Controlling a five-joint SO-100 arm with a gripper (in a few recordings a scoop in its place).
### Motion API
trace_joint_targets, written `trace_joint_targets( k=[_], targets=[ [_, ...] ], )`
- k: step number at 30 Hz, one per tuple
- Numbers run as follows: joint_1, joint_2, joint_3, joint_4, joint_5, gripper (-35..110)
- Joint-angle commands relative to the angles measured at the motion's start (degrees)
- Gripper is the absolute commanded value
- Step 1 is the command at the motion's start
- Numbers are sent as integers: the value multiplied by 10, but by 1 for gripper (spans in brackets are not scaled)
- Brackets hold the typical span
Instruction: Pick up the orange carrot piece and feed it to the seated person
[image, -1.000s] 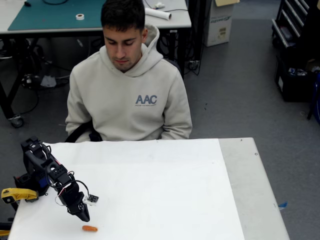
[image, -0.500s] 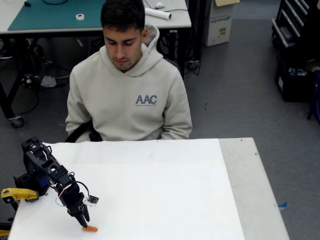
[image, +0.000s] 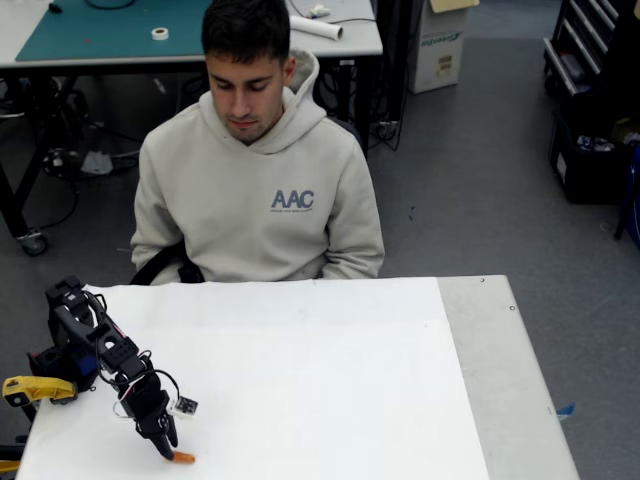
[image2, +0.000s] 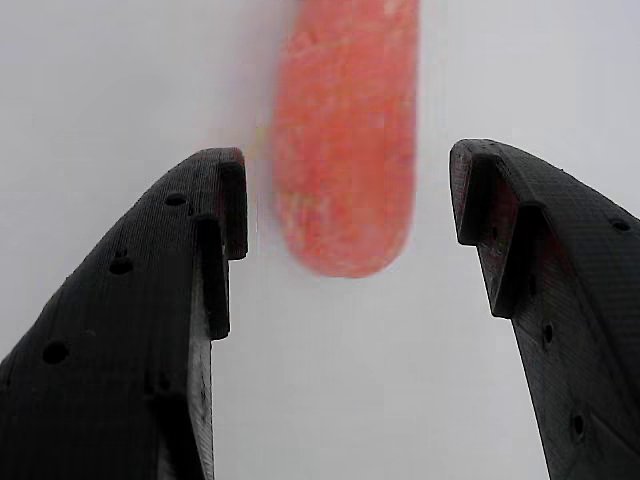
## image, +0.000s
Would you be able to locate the yellow table clamp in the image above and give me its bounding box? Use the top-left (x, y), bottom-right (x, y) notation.
top-left (0, 442), bottom-right (24, 475)
top-left (1, 375), bottom-right (79, 408)

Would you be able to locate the workbench caster wheel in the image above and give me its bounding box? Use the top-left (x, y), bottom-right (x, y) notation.
top-left (18, 229), bottom-right (50, 257)

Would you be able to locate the man in beige hoodie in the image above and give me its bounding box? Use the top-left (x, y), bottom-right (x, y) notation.
top-left (130, 0), bottom-right (386, 286)

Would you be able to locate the white bag on floor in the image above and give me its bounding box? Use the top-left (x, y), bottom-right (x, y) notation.
top-left (79, 148), bottom-right (112, 175)

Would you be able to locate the grey workbench with black legs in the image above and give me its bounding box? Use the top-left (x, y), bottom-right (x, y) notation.
top-left (0, 0), bottom-right (384, 257)

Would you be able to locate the green cutting mat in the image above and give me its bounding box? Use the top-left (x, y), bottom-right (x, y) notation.
top-left (14, 0), bottom-right (214, 62)

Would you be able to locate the white paper roll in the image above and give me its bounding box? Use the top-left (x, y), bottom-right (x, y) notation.
top-left (288, 13), bottom-right (345, 41)

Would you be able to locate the white cardboard box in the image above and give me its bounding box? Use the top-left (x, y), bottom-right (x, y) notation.
top-left (407, 0), bottom-right (469, 95)

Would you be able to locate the black storage crate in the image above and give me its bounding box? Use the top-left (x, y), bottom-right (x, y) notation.
top-left (548, 112), bottom-right (640, 205)

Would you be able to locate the manila folder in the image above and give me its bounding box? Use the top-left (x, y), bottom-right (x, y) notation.
top-left (429, 0), bottom-right (480, 14)

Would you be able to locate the black tool drawer cabinet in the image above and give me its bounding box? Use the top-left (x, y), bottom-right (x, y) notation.
top-left (543, 0), bottom-right (640, 97)

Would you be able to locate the small gripper camera board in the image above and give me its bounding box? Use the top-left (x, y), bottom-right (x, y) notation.
top-left (168, 395), bottom-right (199, 417)

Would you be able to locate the black camera cable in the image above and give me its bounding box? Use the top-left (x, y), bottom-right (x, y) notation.
top-left (148, 368), bottom-right (181, 401)

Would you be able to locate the blue chair frame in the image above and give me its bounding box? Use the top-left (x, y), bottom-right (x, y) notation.
top-left (613, 144), bottom-right (640, 241)

